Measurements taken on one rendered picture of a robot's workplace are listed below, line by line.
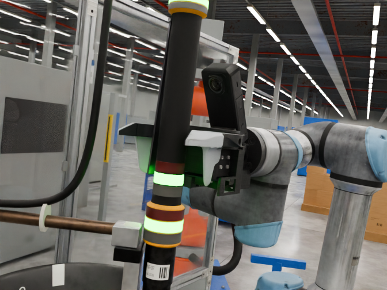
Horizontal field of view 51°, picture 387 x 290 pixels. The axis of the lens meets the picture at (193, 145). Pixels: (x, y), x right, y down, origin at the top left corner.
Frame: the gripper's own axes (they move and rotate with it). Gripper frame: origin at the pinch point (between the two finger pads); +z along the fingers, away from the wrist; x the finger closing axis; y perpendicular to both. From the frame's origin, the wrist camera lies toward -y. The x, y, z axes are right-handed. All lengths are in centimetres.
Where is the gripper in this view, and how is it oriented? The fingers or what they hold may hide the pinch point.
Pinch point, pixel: (156, 130)
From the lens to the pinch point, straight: 43.2
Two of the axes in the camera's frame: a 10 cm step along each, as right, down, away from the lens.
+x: -8.1, -1.2, 5.8
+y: -1.2, 9.9, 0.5
